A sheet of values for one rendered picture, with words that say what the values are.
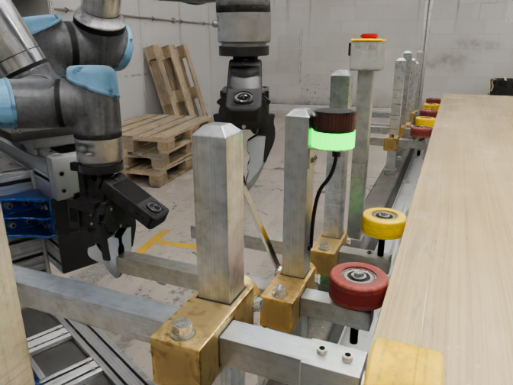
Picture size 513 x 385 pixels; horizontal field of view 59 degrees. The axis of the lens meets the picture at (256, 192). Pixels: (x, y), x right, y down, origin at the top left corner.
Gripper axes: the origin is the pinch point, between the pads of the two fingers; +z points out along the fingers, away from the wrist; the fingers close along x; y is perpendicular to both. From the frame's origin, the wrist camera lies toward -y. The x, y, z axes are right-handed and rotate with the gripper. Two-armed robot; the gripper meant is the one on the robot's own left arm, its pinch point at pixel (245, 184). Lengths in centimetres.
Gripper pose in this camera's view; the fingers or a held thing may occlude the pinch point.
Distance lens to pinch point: 68.6
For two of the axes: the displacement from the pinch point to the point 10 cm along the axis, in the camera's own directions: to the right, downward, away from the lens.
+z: 0.1, 9.4, 3.4
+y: 0.4, -3.4, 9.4
